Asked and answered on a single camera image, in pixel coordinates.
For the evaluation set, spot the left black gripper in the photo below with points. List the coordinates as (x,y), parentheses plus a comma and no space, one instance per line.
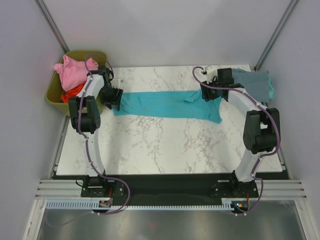
(114,101)

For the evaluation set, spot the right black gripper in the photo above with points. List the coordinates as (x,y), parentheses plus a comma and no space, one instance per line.
(206,94)

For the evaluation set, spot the turquoise t shirt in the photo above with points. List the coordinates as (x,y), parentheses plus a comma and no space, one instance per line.
(170,104)

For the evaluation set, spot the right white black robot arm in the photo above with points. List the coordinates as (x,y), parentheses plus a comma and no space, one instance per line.
(261,134)

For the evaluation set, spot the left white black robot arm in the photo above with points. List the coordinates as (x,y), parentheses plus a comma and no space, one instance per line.
(85,119)

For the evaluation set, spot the orange t shirt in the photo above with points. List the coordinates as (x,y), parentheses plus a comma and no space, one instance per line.
(71,93)

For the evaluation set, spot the pink t shirt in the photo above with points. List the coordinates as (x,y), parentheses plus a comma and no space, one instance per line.
(73,73)

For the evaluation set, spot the folded grey t shirt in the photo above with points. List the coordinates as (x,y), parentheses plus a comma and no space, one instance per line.
(256,83)

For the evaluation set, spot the folded light teal t shirt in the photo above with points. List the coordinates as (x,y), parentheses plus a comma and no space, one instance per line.
(271,89)

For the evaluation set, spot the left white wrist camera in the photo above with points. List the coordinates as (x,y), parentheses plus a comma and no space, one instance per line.
(118,82)

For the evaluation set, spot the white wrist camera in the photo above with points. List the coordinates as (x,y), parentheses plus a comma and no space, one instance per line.
(118,82)
(211,72)

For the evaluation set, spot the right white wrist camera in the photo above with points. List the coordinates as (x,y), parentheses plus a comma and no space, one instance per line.
(211,72)

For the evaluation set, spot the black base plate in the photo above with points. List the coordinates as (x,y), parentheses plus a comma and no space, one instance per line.
(173,189)

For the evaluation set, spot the grey metal frame post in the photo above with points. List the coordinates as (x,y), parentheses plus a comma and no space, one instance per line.
(52,25)

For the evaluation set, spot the white slotted cable duct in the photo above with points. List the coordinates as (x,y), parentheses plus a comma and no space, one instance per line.
(99,205)

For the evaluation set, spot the right grey frame post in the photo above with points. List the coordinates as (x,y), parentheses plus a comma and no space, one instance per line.
(276,33)

